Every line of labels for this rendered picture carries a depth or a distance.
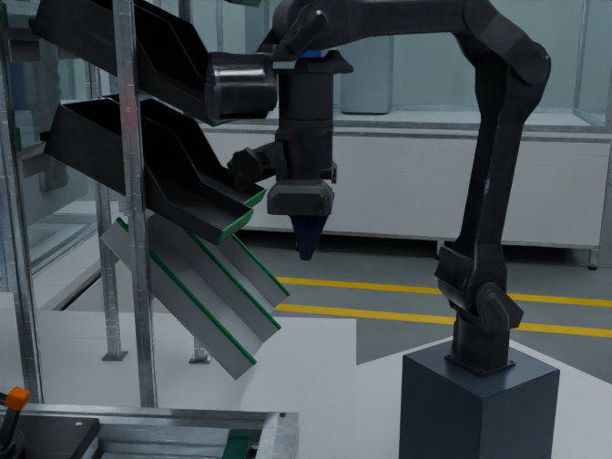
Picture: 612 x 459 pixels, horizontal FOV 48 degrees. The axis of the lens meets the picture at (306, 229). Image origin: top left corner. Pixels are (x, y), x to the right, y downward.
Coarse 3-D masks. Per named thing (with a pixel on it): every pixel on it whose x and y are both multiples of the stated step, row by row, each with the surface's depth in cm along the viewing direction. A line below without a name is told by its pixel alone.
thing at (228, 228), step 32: (64, 128) 94; (96, 128) 93; (160, 128) 104; (64, 160) 95; (96, 160) 94; (160, 160) 105; (160, 192) 93; (192, 192) 105; (192, 224) 93; (224, 224) 100
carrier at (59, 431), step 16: (0, 416) 92; (32, 416) 92; (48, 416) 92; (64, 416) 92; (16, 432) 84; (32, 432) 88; (48, 432) 88; (64, 432) 88; (80, 432) 88; (96, 432) 91; (16, 448) 81; (32, 448) 85; (48, 448) 85; (64, 448) 85; (80, 448) 85
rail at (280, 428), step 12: (276, 420) 93; (288, 420) 93; (264, 432) 90; (276, 432) 91; (288, 432) 90; (264, 444) 87; (276, 444) 88; (288, 444) 87; (264, 456) 85; (276, 456) 86; (288, 456) 85
